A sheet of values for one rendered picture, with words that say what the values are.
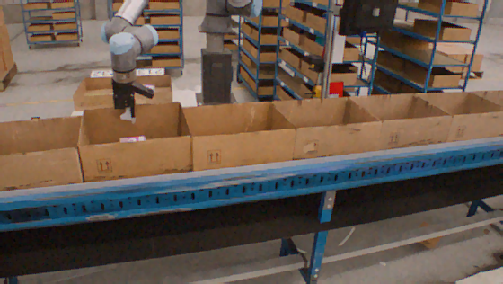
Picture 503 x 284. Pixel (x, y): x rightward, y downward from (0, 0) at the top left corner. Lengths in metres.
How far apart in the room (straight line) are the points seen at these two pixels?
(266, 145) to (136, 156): 0.47
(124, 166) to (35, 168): 0.30
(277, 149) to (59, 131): 0.87
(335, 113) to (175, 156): 0.83
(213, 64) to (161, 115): 0.85
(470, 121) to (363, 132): 0.60
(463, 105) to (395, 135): 0.74
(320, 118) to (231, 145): 0.58
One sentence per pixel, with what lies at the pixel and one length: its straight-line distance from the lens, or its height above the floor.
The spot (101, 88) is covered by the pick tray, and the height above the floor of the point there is 0.77.
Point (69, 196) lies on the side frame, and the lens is 1.38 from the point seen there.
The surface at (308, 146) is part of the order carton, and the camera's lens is 1.51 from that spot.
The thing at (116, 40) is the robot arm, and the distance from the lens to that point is 1.44.
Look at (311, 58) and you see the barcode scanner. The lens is 2.40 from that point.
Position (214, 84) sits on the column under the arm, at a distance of 2.44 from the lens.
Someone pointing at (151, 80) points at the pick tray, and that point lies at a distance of 2.79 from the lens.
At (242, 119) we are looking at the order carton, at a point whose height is 0.97.
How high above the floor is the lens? 1.64
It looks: 27 degrees down
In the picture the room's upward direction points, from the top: 3 degrees clockwise
